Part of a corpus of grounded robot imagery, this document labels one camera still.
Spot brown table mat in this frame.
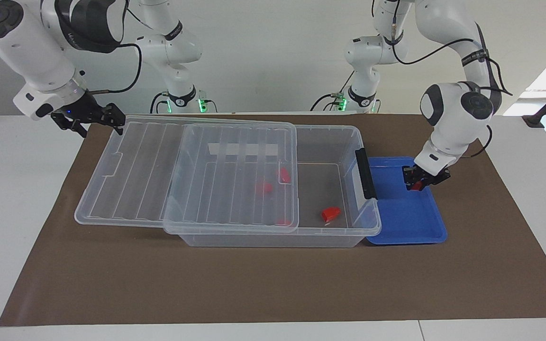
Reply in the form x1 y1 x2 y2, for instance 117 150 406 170
0 114 546 327

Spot black right arm base cable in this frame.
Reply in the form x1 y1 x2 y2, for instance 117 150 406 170
150 90 219 114

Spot clear plastic box lid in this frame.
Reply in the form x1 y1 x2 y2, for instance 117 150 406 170
74 115 300 235

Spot blue plastic tray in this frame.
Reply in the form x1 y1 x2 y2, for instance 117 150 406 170
365 156 448 245

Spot black arm base cable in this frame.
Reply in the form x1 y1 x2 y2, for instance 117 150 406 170
150 90 219 114
310 71 382 113

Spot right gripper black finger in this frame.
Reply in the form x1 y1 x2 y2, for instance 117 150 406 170
101 103 127 136
60 117 88 139

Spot clear plastic storage box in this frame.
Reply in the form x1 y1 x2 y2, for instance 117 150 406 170
164 124 382 248

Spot black box latch handle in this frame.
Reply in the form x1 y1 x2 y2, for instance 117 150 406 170
355 148 378 200

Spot black left arm base cable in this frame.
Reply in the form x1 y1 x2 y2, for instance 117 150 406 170
310 71 382 113

